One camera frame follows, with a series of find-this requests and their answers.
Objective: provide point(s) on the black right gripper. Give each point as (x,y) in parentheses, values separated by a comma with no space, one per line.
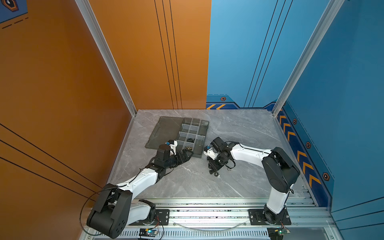
(212,166)

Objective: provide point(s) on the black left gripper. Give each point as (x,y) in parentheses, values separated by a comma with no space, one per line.
(184,158)

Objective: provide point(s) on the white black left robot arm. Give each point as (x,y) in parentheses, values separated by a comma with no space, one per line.
(114,208)

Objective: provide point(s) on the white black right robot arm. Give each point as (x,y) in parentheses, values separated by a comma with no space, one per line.
(281,171)

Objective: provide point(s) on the grey plastic organizer box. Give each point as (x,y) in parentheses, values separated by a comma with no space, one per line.
(180,129)

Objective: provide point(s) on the left green circuit board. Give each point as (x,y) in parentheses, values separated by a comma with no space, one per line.
(148,233)

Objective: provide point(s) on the right circuit board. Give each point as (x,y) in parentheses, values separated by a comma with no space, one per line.
(278,233)

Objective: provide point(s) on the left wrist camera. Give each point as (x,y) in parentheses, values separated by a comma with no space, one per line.
(173,145)

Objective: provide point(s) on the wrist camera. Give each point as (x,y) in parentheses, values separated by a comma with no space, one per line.
(173,145)
(215,148)

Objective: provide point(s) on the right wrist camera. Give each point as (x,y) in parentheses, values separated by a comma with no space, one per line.
(215,148)

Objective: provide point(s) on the aluminium front rail frame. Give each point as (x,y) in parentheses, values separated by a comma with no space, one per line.
(225,213)

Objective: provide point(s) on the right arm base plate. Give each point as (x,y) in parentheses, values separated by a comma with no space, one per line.
(267,217)

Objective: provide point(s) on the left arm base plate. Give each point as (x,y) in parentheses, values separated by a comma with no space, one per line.
(162,215)

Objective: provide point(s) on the left aluminium corner post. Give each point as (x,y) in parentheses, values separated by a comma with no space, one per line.
(101,42)

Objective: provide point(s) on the aluminium corner post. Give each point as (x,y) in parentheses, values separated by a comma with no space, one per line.
(101,42)
(328,16)

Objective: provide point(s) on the right aluminium corner post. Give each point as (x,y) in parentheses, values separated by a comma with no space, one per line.
(328,16)

